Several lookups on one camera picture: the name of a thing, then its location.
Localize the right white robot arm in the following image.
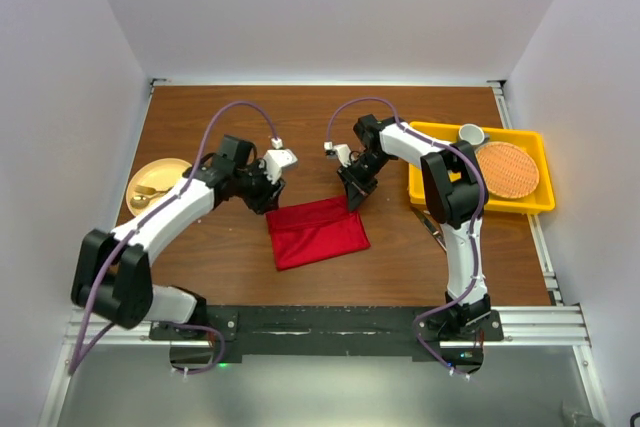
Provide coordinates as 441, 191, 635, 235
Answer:
324, 115, 490, 340

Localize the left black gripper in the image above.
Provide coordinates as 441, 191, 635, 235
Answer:
234, 159, 286, 216

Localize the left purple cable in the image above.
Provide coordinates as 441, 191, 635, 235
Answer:
67, 100, 284, 376

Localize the red cloth napkin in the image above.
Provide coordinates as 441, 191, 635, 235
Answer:
266, 196, 370, 271

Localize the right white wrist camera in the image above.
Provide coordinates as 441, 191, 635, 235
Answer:
323, 141, 352, 167

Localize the purple cable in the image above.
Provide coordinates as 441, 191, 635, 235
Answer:
324, 96, 490, 378
67, 100, 284, 376

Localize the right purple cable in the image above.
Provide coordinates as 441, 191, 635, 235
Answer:
324, 96, 490, 378

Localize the yellow plastic tray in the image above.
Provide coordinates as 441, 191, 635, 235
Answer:
407, 120, 557, 217

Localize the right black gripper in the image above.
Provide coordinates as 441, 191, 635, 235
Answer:
337, 152, 392, 212

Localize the round wooden plate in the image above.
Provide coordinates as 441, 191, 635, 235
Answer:
125, 158, 191, 216

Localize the silver fork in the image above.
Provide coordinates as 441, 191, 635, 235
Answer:
423, 210, 444, 239

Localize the gold spoon on plate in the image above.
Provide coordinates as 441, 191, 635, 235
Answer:
128, 190, 167, 210

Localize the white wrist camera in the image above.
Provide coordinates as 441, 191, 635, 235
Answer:
323, 141, 352, 167
262, 137, 298, 184

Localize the orange woven coaster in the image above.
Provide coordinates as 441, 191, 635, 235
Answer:
476, 141, 540, 199

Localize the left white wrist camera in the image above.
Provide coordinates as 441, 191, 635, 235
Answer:
262, 137, 298, 184

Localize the white cup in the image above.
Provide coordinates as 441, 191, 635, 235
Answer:
457, 123, 489, 147

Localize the silver knife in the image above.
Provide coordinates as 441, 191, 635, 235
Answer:
411, 206, 447, 252

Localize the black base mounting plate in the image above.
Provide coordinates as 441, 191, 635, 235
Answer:
149, 306, 504, 373

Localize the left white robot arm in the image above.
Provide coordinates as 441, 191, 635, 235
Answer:
71, 135, 297, 339

